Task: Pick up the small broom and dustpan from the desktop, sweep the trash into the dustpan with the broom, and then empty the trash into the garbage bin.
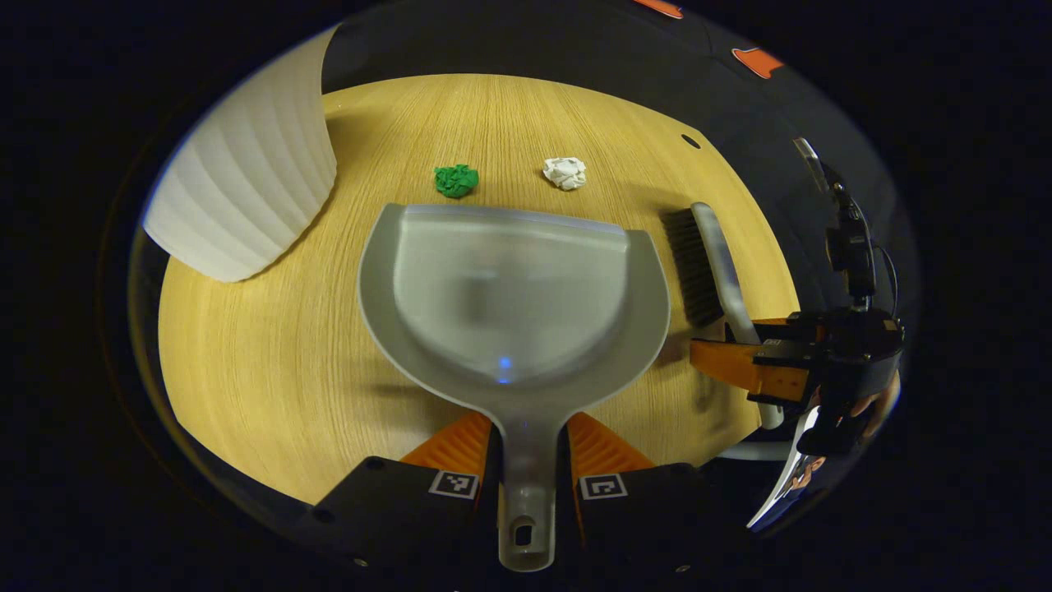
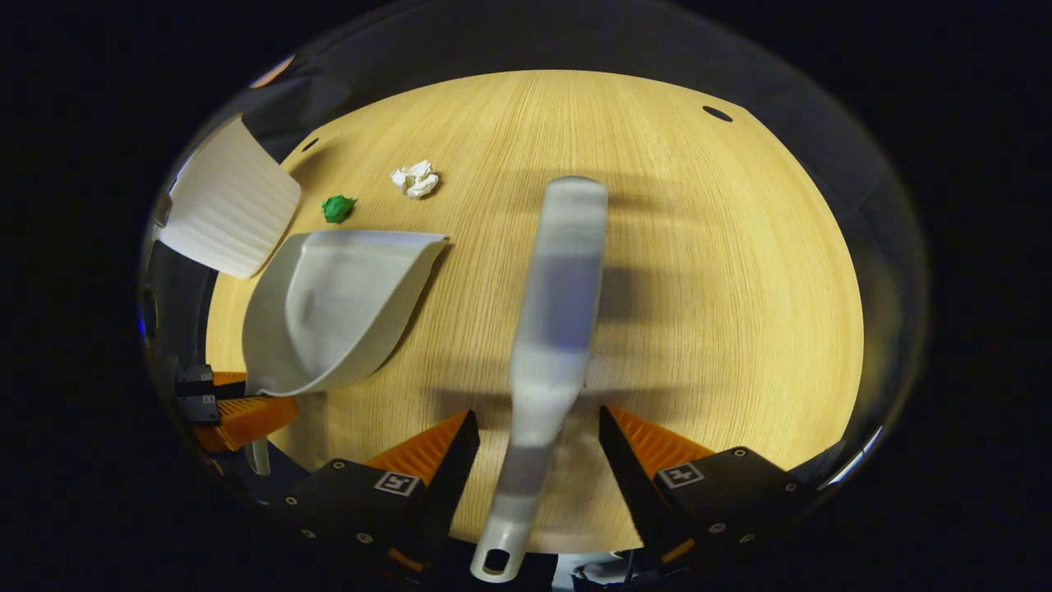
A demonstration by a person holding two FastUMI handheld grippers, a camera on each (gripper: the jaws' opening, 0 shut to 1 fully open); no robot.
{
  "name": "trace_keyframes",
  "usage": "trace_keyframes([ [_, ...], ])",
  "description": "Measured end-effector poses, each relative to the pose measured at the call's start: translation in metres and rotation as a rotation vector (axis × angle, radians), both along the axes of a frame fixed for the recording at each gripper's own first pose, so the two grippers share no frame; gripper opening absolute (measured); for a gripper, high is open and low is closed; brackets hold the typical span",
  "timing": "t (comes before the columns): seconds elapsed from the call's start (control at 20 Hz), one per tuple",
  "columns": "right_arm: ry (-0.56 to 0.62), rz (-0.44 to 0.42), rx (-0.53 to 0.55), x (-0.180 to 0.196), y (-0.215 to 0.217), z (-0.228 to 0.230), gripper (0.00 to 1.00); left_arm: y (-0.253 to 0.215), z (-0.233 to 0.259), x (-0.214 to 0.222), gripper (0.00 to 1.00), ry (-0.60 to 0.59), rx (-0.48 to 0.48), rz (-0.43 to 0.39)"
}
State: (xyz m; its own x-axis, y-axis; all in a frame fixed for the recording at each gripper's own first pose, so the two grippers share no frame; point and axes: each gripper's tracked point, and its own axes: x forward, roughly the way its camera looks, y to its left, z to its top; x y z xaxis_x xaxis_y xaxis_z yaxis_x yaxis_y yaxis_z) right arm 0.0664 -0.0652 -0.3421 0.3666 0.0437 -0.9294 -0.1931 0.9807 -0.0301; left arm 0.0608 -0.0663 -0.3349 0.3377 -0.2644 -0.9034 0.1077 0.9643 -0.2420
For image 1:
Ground grey tube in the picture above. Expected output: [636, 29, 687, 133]
[715, 442, 796, 461]

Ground white paper ball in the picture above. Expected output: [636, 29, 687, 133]
[542, 156, 588, 192]

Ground green paper ball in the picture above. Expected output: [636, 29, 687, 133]
[434, 164, 480, 199]

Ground small grey broom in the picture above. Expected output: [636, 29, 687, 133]
[662, 201, 787, 431]

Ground light grey plastic dustpan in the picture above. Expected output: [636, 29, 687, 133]
[358, 202, 671, 573]

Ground white ribbed garbage bin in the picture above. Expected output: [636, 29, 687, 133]
[141, 25, 339, 283]

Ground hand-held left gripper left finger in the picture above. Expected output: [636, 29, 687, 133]
[304, 411, 504, 576]

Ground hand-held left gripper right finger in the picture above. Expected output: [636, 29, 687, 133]
[559, 411, 745, 576]

